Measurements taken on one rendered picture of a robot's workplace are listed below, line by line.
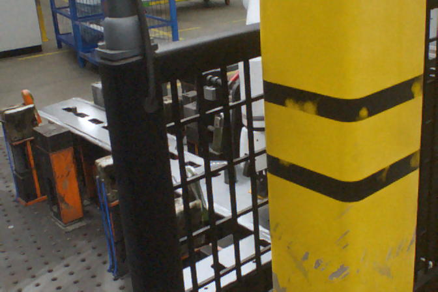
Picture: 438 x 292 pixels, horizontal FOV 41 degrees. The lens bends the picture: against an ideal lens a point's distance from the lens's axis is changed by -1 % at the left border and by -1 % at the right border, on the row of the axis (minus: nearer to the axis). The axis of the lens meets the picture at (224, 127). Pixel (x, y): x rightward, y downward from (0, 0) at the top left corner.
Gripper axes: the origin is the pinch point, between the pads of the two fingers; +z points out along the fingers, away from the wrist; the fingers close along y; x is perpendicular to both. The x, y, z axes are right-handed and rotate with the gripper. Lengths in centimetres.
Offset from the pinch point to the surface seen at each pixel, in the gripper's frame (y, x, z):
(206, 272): 29.3, 14.6, 3.0
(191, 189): 17.7, -4.4, -4.1
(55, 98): -139, -461, 102
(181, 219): 22.2, -2.9, 1.2
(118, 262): 21, -39, 29
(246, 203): 5.3, -0.7, 3.0
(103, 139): 7, -66, 3
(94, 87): -12, -105, -3
